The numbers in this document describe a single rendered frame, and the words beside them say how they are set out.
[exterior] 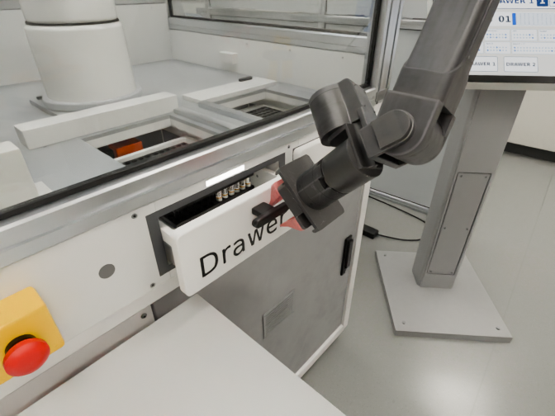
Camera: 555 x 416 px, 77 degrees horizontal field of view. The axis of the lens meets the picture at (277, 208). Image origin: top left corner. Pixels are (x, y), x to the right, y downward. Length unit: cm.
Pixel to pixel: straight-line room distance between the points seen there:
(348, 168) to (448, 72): 14
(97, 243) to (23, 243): 8
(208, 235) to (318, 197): 16
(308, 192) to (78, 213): 28
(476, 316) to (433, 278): 22
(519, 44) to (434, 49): 90
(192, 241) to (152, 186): 9
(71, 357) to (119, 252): 17
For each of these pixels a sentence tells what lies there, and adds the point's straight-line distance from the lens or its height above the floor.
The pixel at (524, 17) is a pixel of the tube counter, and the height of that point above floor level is 111.
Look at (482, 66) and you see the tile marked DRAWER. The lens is 124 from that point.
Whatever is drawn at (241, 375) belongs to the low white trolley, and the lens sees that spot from 52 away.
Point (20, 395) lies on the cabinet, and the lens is 62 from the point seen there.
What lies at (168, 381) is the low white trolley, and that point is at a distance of 53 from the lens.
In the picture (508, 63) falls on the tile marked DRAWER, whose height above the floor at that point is 101.
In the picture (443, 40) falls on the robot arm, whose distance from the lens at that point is 42.
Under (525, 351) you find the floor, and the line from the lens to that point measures 175.
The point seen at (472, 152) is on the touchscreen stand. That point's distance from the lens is 142.
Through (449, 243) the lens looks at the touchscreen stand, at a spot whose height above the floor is 29.
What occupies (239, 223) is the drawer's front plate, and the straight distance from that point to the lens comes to 53.
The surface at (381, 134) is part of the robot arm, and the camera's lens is 38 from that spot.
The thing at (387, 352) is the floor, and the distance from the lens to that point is 153.
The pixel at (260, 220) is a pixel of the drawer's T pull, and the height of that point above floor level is 91.
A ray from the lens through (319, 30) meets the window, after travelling 72.
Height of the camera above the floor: 120
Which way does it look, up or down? 33 degrees down
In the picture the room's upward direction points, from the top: straight up
